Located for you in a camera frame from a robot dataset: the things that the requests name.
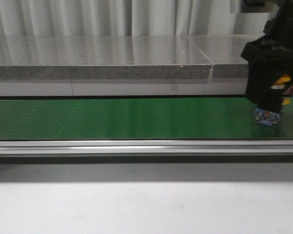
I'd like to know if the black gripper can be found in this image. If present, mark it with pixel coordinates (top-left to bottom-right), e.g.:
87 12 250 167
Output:
241 0 293 109

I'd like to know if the yellow mushroom push button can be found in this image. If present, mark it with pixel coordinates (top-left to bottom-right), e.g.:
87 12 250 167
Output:
254 74 291 126

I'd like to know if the green conveyor belt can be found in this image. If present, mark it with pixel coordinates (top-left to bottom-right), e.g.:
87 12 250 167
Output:
0 97 293 140

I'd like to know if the white counter base panel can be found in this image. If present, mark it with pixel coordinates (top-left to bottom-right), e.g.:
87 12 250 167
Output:
0 78 247 97

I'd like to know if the grey stone counter slab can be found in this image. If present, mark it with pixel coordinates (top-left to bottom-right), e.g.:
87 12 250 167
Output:
0 36 210 80

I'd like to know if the grey pleated curtain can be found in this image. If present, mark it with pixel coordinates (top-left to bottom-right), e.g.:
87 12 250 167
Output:
0 0 272 37

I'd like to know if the aluminium conveyor side rail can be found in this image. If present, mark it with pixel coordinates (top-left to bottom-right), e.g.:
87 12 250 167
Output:
0 139 293 156

